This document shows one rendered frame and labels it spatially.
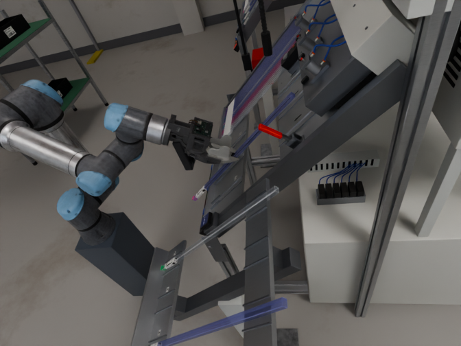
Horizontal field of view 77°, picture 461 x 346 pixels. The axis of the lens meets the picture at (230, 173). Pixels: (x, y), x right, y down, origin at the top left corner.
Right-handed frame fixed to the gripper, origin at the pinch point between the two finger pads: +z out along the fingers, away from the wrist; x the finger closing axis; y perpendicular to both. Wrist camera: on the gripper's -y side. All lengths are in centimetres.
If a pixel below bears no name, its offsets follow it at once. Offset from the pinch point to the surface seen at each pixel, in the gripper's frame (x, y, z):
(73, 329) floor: -24, -138, -46
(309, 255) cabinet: -10.1, -25.5, 36.8
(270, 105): 94, -40, 29
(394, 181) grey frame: -14.1, 20.5, 31.9
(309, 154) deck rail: -10.1, 17.6, 13.3
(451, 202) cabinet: 3, 5, 72
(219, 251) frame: -14.5, -29.4, 5.7
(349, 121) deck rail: -10.1, 28.7, 16.0
